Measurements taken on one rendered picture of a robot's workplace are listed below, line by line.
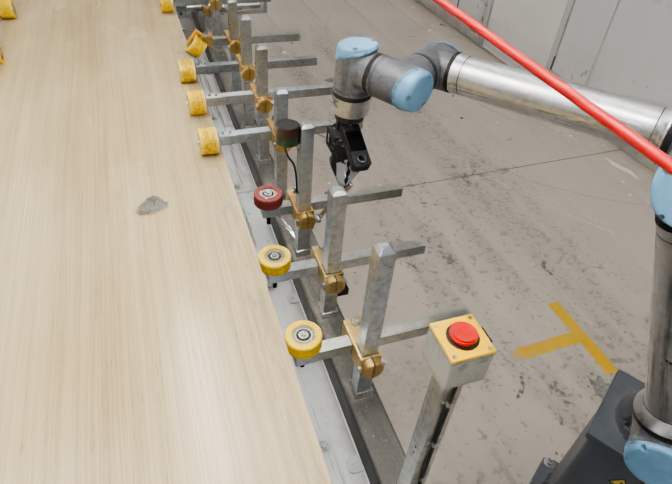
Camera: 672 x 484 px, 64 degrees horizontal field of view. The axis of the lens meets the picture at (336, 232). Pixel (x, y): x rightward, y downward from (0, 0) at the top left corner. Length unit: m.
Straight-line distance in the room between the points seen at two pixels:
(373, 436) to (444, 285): 1.43
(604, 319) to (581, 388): 0.44
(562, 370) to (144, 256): 1.75
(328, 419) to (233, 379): 0.35
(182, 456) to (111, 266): 0.52
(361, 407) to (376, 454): 0.11
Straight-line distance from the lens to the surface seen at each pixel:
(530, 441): 2.22
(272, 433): 1.03
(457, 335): 0.77
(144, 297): 1.26
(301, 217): 1.49
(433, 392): 0.88
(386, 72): 1.15
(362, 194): 1.60
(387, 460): 1.25
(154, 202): 1.49
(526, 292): 2.71
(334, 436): 1.35
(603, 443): 1.56
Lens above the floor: 1.81
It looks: 41 degrees down
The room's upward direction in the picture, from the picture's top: 5 degrees clockwise
